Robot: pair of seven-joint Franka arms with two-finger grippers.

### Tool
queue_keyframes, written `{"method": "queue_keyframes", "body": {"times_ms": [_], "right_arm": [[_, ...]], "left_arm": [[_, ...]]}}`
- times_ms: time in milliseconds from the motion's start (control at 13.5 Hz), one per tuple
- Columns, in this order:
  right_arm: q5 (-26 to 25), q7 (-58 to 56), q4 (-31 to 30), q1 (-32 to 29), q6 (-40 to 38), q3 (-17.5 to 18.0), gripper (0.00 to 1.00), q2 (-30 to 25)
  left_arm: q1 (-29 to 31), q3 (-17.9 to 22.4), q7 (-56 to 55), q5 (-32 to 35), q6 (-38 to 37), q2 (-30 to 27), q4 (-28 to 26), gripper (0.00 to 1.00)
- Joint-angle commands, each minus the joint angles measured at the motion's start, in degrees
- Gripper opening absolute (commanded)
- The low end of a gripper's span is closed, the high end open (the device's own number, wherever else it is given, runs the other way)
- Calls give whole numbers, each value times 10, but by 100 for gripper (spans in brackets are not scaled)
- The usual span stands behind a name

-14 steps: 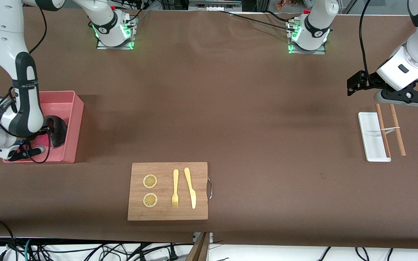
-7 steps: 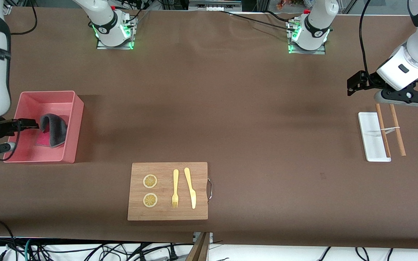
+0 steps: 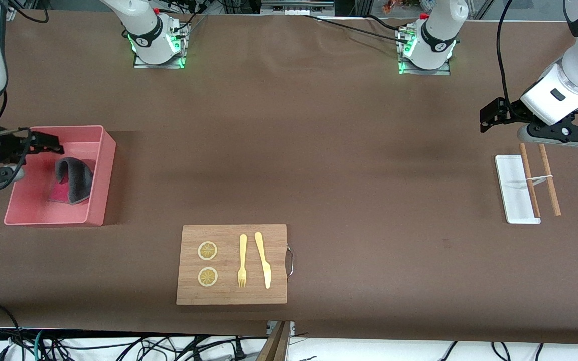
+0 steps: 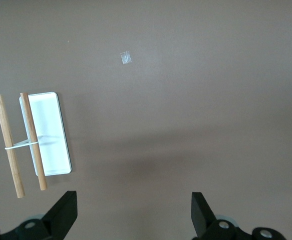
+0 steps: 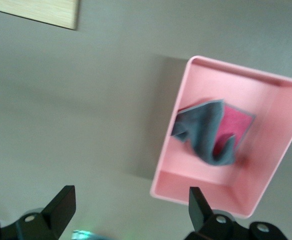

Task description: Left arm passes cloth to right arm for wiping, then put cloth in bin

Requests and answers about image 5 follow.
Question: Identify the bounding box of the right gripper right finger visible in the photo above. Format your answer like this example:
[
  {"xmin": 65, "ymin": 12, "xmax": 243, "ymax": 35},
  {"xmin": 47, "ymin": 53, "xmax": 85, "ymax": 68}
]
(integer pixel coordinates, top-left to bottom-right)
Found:
[{"xmin": 183, "ymin": 186, "xmax": 286, "ymax": 240}]

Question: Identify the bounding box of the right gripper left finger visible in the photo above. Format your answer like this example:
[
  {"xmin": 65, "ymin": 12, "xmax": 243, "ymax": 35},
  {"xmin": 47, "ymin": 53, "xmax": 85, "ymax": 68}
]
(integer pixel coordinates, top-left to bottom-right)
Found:
[{"xmin": 0, "ymin": 185, "xmax": 77, "ymax": 240}]

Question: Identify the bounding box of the grey and red cloth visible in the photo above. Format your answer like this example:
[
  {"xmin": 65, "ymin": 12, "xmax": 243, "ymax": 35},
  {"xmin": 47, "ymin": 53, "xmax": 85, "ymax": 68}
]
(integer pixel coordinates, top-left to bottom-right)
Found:
[{"xmin": 170, "ymin": 99, "xmax": 256, "ymax": 167}]

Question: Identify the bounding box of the pink plastic bin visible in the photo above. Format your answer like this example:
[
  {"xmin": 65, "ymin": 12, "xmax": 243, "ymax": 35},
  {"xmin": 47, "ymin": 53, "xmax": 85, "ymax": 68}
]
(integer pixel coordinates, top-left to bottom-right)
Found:
[{"xmin": 149, "ymin": 55, "xmax": 292, "ymax": 220}]

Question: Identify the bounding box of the wooden cutting board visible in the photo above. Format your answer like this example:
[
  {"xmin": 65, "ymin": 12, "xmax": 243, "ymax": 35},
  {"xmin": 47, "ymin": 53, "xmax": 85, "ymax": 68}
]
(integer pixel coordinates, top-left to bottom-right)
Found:
[{"xmin": 0, "ymin": 0, "xmax": 81, "ymax": 31}]

